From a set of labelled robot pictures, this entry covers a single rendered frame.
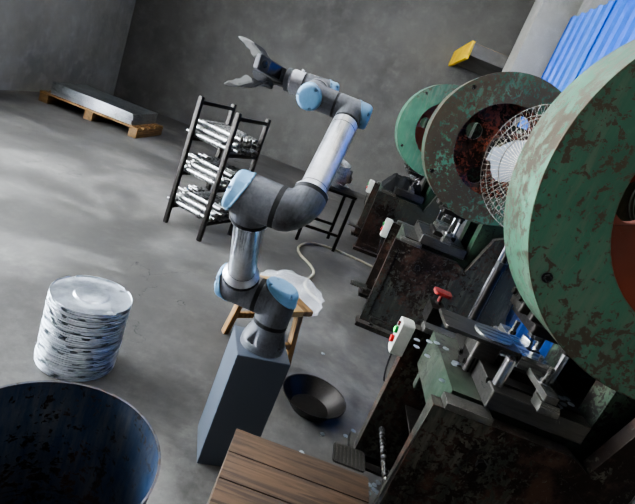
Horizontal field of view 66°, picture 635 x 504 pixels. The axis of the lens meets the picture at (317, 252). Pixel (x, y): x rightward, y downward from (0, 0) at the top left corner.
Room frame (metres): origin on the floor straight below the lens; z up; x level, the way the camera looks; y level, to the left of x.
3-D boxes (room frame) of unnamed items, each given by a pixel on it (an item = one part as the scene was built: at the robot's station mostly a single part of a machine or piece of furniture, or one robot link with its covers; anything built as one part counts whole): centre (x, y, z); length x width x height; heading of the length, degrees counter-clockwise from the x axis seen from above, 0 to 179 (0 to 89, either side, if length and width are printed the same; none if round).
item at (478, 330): (1.48, -0.57, 0.72); 0.25 x 0.14 x 0.14; 92
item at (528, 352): (1.48, -0.74, 0.76); 0.15 x 0.09 x 0.05; 2
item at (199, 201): (3.54, 0.92, 0.47); 0.46 x 0.43 x 0.95; 72
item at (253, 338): (1.46, 0.06, 0.50); 0.15 x 0.15 x 0.10
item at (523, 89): (3.22, -1.06, 0.87); 1.53 x 0.99 x 1.74; 90
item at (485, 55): (7.47, -1.27, 2.44); 1.25 x 0.92 x 0.27; 2
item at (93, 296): (1.61, 0.72, 0.29); 0.29 x 0.29 x 0.01
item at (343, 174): (4.48, 0.09, 0.40); 0.45 x 0.40 x 0.79; 14
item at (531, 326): (1.48, -0.75, 0.86); 0.20 x 0.16 x 0.05; 2
